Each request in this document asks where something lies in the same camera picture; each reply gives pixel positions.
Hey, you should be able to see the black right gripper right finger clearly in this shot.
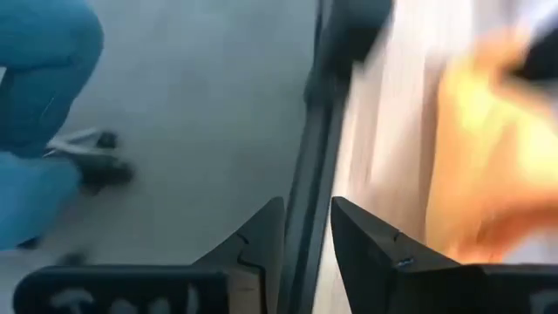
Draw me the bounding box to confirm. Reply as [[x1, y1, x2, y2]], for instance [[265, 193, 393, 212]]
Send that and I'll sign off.
[[330, 195, 558, 314]]

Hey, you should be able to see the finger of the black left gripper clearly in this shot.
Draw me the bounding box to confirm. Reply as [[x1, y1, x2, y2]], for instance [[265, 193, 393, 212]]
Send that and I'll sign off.
[[509, 25, 558, 84]]

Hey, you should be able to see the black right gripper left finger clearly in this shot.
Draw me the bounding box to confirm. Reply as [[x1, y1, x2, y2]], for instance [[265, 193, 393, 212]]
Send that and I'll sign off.
[[12, 195, 287, 314]]

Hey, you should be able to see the orange microfiber towel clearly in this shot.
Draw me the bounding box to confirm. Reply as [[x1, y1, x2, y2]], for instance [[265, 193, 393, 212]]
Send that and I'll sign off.
[[425, 30, 558, 265]]

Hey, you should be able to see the person's dark shoe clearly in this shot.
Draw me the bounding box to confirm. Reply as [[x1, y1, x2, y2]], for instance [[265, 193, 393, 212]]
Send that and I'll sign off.
[[43, 128, 134, 193]]

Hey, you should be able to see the person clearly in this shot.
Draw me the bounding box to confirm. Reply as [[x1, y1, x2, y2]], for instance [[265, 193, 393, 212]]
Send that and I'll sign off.
[[0, 0, 105, 252]]

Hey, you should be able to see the black metal table frame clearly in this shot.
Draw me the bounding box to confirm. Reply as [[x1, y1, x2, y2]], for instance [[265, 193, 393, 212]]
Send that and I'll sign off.
[[278, 0, 393, 314]]

